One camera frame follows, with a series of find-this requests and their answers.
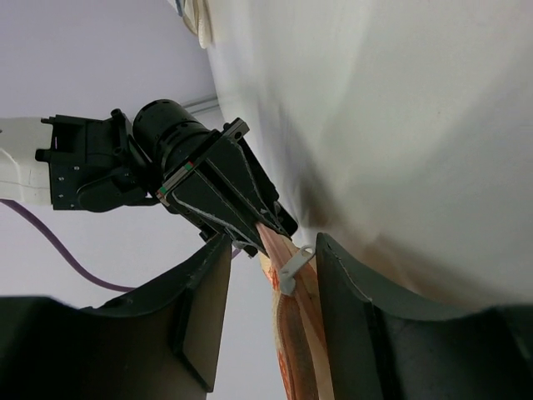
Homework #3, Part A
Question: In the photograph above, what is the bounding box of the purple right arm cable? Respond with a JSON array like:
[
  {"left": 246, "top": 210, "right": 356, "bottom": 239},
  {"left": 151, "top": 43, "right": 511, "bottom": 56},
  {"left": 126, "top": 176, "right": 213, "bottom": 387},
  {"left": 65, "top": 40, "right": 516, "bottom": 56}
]
[{"left": 0, "top": 198, "right": 242, "bottom": 293}]

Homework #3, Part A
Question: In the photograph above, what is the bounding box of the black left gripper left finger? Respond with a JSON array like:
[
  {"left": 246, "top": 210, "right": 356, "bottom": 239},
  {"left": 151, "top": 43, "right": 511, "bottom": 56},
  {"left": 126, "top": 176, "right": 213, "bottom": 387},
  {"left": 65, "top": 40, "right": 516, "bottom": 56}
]
[{"left": 1, "top": 236, "right": 232, "bottom": 399}]

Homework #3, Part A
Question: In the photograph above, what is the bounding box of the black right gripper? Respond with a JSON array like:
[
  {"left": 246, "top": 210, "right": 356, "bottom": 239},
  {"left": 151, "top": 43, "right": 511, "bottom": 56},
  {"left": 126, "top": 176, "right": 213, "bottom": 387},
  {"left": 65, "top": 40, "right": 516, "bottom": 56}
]
[{"left": 35, "top": 99, "right": 298, "bottom": 257}]

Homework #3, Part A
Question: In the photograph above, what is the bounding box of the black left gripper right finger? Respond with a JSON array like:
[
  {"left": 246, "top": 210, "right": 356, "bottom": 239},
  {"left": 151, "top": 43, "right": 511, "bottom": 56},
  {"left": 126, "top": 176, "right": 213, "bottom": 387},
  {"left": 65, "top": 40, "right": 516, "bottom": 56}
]
[{"left": 316, "top": 233, "right": 532, "bottom": 399}]

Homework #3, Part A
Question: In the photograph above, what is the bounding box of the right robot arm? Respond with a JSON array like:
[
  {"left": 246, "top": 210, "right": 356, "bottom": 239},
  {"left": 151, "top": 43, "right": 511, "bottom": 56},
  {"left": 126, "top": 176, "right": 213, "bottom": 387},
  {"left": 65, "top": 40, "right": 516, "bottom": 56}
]
[{"left": 1, "top": 99, "right": 297, "bottom": 255}]

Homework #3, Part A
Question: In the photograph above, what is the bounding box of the pink mesh laundry bag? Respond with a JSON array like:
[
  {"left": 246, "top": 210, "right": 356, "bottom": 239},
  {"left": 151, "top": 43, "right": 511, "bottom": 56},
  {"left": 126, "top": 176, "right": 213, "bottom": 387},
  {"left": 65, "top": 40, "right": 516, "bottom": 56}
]
[{"left": 257, "top": 224, "right": 335, "bottom": 399}]

